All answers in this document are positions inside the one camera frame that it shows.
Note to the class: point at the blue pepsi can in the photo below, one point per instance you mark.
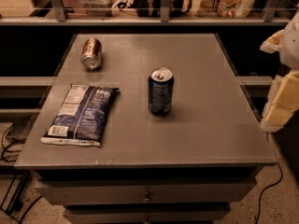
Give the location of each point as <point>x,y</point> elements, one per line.
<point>161,83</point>

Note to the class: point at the upper grey drawer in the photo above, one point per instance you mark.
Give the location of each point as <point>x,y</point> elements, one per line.
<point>97,192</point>

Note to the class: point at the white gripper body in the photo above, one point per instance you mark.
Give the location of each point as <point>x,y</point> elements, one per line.
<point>291,48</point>

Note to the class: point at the lower grey drawer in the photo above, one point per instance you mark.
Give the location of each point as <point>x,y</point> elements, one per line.
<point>148,214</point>

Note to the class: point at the colourful snack bag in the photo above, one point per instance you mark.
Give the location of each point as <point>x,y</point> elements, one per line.
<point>225,8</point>

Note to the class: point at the grey drawer cabinet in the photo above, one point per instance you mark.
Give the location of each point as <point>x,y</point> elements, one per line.
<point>210,132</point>

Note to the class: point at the blue chip bag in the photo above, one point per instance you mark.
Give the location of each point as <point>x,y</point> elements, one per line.
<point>82,117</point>

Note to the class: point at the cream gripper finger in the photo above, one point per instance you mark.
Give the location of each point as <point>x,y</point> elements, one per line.
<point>282,102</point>
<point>272,43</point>

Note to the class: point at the grey metal shelf rail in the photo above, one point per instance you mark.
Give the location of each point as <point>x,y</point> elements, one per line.
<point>72,13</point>

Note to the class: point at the brown soda can lying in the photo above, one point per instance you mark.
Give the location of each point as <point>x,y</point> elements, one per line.
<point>91,55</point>

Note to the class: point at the dark backpack on shelf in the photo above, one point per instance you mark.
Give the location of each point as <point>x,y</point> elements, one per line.
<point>152,8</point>

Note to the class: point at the grey drawer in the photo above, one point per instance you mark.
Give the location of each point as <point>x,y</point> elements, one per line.
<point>97,192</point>
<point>148,214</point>

